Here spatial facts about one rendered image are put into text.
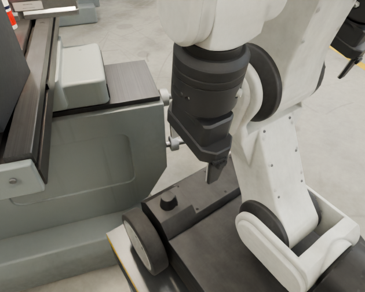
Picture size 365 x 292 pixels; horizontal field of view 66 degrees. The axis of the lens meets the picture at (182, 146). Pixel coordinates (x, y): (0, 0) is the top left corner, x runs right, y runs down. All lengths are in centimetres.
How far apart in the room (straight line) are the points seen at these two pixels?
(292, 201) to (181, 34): 49
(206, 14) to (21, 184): 41
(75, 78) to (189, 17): 69
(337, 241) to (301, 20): 44
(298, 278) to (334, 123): 178
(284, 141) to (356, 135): 168
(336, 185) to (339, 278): 125
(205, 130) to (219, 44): 12
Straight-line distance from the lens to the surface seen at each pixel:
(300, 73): 52
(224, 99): 33
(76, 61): 102
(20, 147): 53
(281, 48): 48
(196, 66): 30
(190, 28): 26
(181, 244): 80
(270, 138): 59
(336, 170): 196
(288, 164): 64
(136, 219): 81
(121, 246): 101
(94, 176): 114
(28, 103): 64
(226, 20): 28
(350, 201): 182
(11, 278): 141
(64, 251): 131
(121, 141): 103
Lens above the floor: 128
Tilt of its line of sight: 43 degrees down
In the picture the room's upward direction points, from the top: straight up
